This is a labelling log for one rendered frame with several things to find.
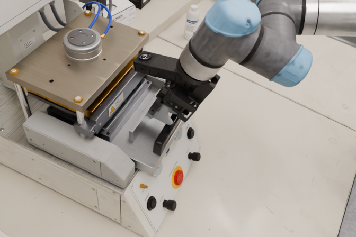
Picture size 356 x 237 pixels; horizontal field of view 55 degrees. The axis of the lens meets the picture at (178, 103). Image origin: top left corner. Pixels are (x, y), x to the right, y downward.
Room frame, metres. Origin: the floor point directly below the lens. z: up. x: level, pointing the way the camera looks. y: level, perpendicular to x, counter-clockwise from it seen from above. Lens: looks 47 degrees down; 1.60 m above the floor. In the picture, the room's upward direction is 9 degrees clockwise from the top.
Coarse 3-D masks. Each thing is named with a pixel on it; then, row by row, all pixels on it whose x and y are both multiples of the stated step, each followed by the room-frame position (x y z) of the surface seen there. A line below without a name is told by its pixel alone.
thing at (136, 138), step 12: (144, 108) 0.55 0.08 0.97; (132, 120) 0.51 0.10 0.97; (144, 120) 0.50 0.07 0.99; (156, 120) 0.52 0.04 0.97; (180, 120) 0.53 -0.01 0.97; (120, 132) 0.47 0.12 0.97; (132, 132) 0.45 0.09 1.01; (144, 132) 0.48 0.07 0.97; (156, 132) 0.49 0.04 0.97; (120, 144) 0.44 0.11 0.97; (132, 144) 0.44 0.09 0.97; (144, 144) 0.45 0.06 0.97; (168, 144) 0.46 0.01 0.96; (132, 156) 0.41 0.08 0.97; (144, 156) 0.42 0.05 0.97; (156, 156) 0.42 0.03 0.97; (144, 168) 0.40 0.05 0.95; (156, 168) 0.41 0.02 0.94
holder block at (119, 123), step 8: (144, 88) 0.60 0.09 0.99; (136, 96) 0.57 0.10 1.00; (144, 96) 0.59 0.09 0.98; (136, 104) 0.55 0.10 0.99; (48, 112) 0.48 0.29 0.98; (56, 112) 0.48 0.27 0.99; (128, 112) 0.51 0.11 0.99; (64, 120) 0.47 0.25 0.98; (72, 120) 0.46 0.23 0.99; (120, 120) 0.49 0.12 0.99; (112, 128) 0.46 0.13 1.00; (120, 128) 0.48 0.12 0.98; (104, 136) 0.44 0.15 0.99; (112, 136) 0.44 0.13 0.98
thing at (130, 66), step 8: (136, 56) 0.64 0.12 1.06; (128, 64) 0.60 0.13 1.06; (120, 72) 0.57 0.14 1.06; (128, 72) 0.58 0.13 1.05; (112, 80) 0.54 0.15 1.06; (120, 80) 0.55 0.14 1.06; (112, 88) 0.52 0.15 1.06; (32, 96) 0.49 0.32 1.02; (40, 96) 0.49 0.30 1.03; (104, 96) 0.49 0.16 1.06; (56, 104) 0.47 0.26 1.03; (96, 104) 0.47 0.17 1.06; (72, 112) 0.46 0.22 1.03; (88, 112) 0.45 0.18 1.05; (88, 120) 0.45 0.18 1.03
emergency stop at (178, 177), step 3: (177, 171) 0.49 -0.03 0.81; (180, 171) 0.49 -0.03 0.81; (177, 174) 0.48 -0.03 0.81; (180, 174) 0.49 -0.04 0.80; (174, 177) 0.48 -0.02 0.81; (177, 177) 0.48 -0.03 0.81; (180, 177) 0.48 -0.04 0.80; (183, 177) 0.49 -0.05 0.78; (174, 180) 0.47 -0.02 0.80; (177, 180) 0.47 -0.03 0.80; (180, 180) 0.48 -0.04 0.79; (177, 183) 0.47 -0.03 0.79; (180, 183) 0.47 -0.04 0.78
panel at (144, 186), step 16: (192, 128) 0.63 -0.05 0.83; (176, 144) 0.54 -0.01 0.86; (192, 144) 0.60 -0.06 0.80; (176, 160) 0.51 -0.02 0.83; (192, 160) 0.57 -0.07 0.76; (144, 176) 0.41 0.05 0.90; (160, 176) 0.44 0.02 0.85; (144, 192) 0.38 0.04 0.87; (160, 192) 0.42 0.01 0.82; (176, 192) 0.46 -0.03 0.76; (144, 208) 0.36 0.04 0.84; (160, 208) 0.39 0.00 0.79; (160, 224) 0.36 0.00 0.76
